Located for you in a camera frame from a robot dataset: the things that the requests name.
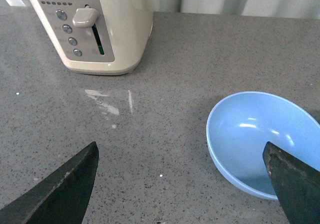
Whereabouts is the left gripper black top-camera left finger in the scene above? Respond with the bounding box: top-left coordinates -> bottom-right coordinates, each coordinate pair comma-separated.
0,142 -> 99,224

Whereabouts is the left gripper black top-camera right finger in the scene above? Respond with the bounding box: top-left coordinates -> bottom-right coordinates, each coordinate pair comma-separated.
262,142 -> 320,224

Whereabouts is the light blue bowl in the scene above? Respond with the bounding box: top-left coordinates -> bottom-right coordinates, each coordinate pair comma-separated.
206,91 -> 320,200

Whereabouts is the cream toaster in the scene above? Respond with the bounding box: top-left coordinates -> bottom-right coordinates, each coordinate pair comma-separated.
30,0 -> 153,75

